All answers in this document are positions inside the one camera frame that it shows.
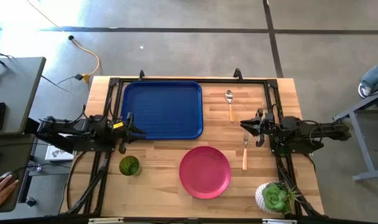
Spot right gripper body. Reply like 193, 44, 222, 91
256, 108, 279, 148

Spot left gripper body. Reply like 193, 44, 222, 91
109, 111, 137, 156

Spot green translucent cup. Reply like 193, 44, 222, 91
119, 155, 142, 177

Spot fork with wooden handle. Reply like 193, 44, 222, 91
242, 131, 249, 171

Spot blue plastic tray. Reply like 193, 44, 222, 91
120, 80, 204, 140

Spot spoon with wooden handle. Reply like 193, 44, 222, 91
225, 90, 234, 123

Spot pink round plate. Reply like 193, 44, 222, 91
178, 146, 232, 200

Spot white printed box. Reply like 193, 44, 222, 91
44, 144, 75, 162

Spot succulent in white pot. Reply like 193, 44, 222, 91
254, 181, 303, 215

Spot black diagonal stand bar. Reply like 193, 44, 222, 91
24, 117, 75, 154

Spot gray metal table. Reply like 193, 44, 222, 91
333, 85, 378, 183

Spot gray desk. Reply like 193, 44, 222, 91
0, 57, 47, 136

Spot dark desk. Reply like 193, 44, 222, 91
0, 133, 37, 213

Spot person's leg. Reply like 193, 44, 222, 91
358, 57, 378, 99

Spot black computer mouse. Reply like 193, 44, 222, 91
0, 170, 19, 185

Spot person's hand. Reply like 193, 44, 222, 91
0, 174, 19, 214

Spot black metal table frame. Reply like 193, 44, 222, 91
64, 76, 325, 218

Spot yellow extension cable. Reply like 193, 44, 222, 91
25, 0, 101, 83

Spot black floor cable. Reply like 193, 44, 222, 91
41, 74, 84, 93

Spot silver metal bracket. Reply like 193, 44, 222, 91
88, 217, 124, 224
262, 218, 298, 224

